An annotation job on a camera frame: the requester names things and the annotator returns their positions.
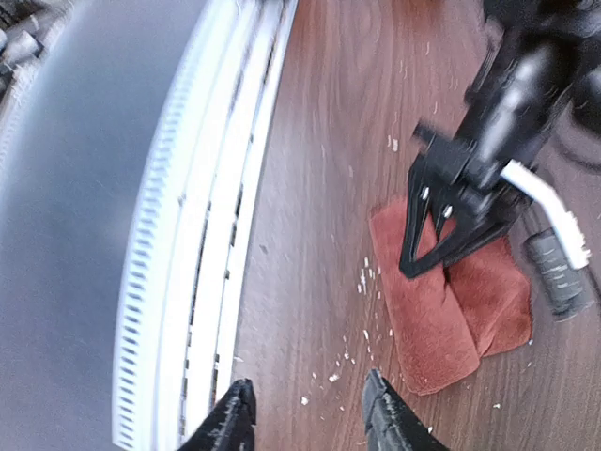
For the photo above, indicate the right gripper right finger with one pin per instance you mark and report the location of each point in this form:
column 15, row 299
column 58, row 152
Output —
column 390, row 424

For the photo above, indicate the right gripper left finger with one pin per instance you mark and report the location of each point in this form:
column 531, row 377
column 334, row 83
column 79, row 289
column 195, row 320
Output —
column 230, row 424

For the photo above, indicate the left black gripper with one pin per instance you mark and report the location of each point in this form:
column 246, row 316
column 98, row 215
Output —
column 513, row 101

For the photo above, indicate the brown towel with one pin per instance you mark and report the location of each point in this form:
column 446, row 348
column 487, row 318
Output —
column 447, row 320

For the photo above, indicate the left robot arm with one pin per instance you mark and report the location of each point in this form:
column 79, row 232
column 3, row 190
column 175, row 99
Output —
column 575, row 21

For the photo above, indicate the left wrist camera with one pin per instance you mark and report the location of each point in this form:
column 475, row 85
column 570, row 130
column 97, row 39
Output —
column 558, row 253

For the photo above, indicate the aluminium front rail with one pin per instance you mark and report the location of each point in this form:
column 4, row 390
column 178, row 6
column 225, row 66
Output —
column 133, row 135

